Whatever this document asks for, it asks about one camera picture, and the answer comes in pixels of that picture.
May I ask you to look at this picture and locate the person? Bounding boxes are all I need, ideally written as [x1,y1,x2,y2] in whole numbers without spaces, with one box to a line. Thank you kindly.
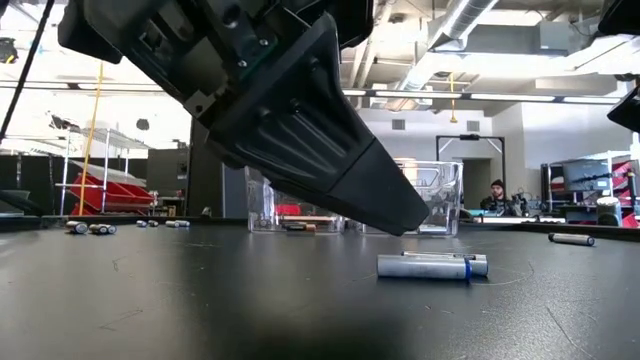
[478,178,522,212]

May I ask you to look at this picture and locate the yellow cable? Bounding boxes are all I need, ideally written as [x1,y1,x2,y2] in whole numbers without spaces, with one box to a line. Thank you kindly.
[77,60,106,217]

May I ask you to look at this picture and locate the red equipment rack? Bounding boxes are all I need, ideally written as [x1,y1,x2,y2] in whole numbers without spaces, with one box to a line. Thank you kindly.
[612,158,640,227]

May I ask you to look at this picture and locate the computer monitor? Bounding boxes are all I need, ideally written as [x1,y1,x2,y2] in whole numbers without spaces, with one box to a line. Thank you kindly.
[560,157,612,194]

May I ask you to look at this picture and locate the clear plastic bin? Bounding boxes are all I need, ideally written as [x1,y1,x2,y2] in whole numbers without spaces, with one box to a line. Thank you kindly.
[243,166,347,235]
[359,159,465,238]

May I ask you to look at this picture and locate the black partition panel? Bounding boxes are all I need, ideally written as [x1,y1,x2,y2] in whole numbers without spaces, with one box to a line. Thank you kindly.
[186,115,250,220]

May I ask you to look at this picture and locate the long ceiling light strip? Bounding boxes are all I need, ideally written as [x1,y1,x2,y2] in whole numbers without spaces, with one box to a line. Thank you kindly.
[469,92,557,103]

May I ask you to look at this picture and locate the black metal gantry frame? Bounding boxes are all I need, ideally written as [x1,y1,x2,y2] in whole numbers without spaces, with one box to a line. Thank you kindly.
[434,132,507,211]

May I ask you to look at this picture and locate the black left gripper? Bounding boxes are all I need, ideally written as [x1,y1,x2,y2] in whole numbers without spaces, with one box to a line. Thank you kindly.
[57,0,375,129]

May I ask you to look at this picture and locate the yellow hanging strap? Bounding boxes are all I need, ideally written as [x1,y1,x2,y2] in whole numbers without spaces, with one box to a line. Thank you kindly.
[448,72,459,125]

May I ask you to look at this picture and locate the white round canister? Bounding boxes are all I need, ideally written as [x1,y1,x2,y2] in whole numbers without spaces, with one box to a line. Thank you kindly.
[596,195,623,227]

